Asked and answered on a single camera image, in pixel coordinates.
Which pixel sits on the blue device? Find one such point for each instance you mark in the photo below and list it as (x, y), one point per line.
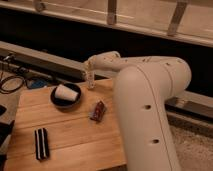
(37, 84)

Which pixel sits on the small dark red bottle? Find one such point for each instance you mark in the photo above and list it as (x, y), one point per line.
(98, 111)

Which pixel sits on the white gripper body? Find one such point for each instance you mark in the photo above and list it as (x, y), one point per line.
(88, 66)

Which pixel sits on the white paper cup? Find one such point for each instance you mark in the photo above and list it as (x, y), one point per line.
(65, 93)

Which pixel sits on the black round plate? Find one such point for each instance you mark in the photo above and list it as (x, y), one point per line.
(65, 103)

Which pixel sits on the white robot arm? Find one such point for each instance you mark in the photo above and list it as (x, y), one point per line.
(141, 87)

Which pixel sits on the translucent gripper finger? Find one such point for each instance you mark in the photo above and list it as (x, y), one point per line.
(87, 79)
(92, 80)

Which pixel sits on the wooden cutting board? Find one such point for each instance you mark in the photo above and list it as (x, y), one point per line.
(76, 142)

